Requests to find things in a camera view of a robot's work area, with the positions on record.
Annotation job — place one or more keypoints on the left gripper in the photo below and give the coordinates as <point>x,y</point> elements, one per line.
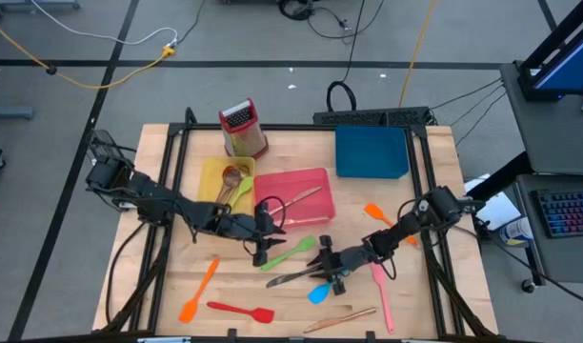
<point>253,228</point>

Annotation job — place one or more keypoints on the yellow plastic bin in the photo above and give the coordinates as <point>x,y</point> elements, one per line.
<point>208,181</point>

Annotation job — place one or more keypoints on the blue silicone spatula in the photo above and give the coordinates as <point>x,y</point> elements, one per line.
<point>318,293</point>

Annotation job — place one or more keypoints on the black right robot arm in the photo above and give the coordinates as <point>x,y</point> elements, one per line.
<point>439,209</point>

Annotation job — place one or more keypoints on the grey keyboard table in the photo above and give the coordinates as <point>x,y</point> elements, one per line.
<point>558,257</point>

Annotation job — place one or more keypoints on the black desk column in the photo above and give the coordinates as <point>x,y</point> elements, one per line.
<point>506,172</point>

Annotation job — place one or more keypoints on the pink plastic bin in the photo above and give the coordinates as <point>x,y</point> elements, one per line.
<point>315,181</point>

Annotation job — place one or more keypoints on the black table knife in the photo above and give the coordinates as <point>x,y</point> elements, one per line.
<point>287,278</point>

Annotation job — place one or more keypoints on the black arm base box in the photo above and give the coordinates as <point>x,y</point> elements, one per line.
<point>103,143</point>

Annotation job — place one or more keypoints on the blue plastic bin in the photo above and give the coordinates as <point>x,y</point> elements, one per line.
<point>372,152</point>

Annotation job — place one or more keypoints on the copper table knife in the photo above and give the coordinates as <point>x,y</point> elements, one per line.
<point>339,320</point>

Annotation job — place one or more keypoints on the dark wooden spoon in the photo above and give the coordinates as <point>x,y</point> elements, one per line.
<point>231,178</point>

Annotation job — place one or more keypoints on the orange silicone spatula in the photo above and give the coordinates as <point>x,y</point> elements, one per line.
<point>373,211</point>
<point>189,310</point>

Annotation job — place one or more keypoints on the green silicone spoon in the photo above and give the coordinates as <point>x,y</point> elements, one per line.
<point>246,183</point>

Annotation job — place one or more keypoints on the black power strip box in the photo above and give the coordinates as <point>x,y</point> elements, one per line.
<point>367,116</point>

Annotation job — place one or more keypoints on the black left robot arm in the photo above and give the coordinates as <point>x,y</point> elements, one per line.
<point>153,195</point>

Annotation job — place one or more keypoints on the red silicone spatula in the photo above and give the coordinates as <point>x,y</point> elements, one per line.
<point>262,315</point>

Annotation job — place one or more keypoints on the white blue canister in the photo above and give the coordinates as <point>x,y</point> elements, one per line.
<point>515,232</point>

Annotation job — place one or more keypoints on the black aluminium table frame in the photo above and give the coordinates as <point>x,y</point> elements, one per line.
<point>291,127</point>

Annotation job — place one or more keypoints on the backlit keyboard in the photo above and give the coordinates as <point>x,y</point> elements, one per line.
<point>572,214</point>

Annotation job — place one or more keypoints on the grey furniture base bar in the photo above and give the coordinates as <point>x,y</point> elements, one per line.
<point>10,113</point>
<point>34,5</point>

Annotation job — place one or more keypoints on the green silicone spatula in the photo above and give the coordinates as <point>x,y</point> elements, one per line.
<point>305,244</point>

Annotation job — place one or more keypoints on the computer monitor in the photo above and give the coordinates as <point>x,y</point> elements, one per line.
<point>568,62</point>

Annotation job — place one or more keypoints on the orange utensil edge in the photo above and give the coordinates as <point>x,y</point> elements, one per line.
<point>245,170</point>

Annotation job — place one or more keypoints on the black caster wheel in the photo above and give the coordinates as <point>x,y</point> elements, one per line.
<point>527,286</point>

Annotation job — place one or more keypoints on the grey desk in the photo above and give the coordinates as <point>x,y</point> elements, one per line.
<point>548,133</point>

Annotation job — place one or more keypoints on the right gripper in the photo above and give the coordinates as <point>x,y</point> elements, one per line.
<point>346,262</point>

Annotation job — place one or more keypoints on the pink silicone spatula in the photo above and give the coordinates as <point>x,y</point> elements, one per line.
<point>378,274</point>

